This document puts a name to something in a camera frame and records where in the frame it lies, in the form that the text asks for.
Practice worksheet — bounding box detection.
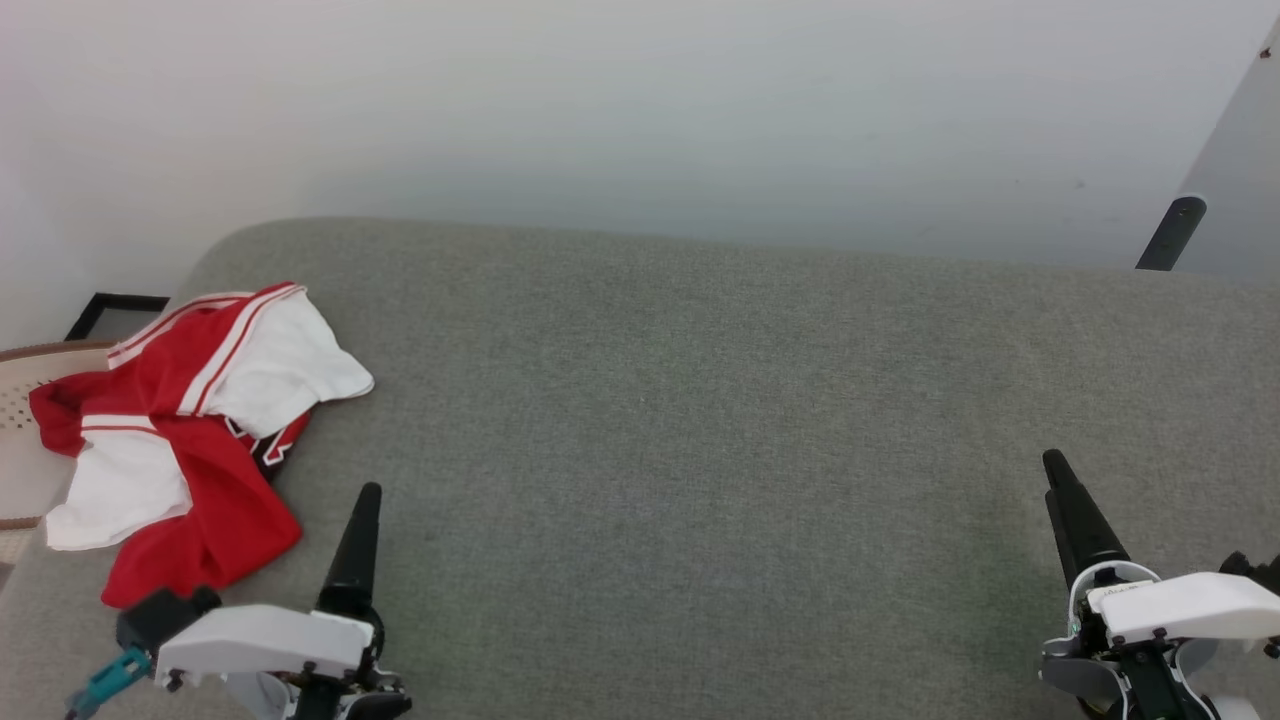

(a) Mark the black rectangular frame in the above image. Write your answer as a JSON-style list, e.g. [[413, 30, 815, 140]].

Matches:
[[65, 292, 171, 343]]

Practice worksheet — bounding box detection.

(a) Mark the red and white jersey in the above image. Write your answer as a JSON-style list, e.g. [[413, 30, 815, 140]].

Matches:
[[28, 282, 376, 610]]

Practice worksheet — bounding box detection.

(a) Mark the beige laundry basket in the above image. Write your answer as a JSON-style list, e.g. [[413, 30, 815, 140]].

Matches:
[[0, 340, 119, 567]]

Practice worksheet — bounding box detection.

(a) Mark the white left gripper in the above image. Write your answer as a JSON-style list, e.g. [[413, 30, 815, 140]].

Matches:
[[155, 482, 412, 720]]

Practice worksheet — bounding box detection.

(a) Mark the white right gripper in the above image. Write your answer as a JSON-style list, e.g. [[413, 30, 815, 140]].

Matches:
[[1040, 449, 1280, 720]]

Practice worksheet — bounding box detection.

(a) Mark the grey slanted panel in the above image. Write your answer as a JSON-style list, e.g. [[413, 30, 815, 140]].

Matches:
[[1170, 20, 1280, 286]]

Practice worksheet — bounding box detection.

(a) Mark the teal cable connector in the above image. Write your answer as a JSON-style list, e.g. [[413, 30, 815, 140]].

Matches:
[[65, 648, 151, 720]]

